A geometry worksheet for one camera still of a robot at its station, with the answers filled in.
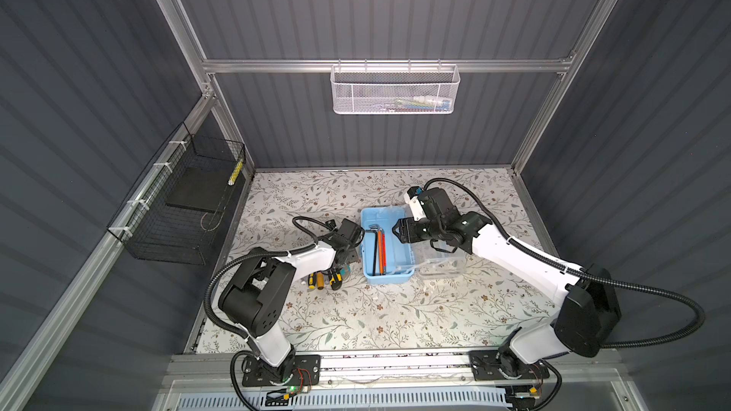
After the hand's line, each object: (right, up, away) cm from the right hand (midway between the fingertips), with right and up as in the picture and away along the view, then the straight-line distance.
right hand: (403, 230), depth 82 cm
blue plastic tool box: (-4, -12, +12) cm, 18 cm away
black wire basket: (-61, +5, -10) cm, 62 cm away
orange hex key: (-6, -9, +14) cm, 18 cm away
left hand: (-17, -10, +13) cm, 24 cm away
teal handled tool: (-18, -14, +9) cm, 24 cm away
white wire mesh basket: (+1, +57, +42) cm, 70 cm away
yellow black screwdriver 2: (-25, -17, +6) cm, 31 cm away
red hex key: (-5, -8, +14) cm, 17 cm away
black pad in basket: (-56, +12, -5) cm, 57 cm away
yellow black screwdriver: (-20, -17, +6) cm, 27 cm away
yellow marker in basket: (-49, +14, -2) cm, 51 cm away
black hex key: (-8, -8, +14) cm, 18 cm away
